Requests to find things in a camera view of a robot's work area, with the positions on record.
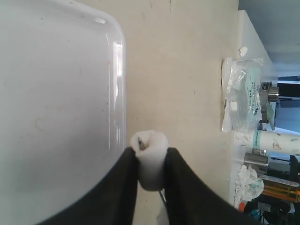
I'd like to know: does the clear plastic bag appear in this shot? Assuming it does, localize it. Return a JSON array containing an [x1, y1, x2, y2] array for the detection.
[[222, 58, 275, 132]]

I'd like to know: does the yellow handled screwdriver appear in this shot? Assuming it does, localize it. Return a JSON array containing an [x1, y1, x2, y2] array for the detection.
[[261, 175, 300, 203]]

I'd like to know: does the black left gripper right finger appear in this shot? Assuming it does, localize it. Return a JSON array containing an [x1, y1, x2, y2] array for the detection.
[[164, 148, 258, 225]]

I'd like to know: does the white printed tube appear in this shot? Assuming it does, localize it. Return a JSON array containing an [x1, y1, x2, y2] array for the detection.
[[235, 130, 300, 155]]

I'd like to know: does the metal clamp block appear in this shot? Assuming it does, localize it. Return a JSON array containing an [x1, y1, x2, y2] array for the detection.
[[243, 149, 269, 175]]

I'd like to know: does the thin metal skewer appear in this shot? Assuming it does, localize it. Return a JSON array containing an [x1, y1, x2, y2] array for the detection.
[[138, 137, 167, 206]]

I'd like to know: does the white marshmallow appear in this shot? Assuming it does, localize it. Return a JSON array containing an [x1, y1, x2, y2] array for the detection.
[[130, 130, 169, 191]]

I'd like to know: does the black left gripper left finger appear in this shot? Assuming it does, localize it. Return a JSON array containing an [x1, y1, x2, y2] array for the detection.
[[42, 147, 138, 225]]

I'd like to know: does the crumpled white tissue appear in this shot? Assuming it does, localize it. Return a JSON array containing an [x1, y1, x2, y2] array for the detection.
[[233, 165, 264, 209]]

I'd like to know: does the white rectangular plastic tray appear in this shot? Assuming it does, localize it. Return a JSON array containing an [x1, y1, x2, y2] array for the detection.
[[0, 0, 126, 225]]

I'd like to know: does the small white scrap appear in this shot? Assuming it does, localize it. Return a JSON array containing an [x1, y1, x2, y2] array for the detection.
[[239, 46, 248, 57]]

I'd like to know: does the metal cylinder fitting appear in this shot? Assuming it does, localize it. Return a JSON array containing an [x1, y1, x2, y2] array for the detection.
[[258, 82, 279, 124]]

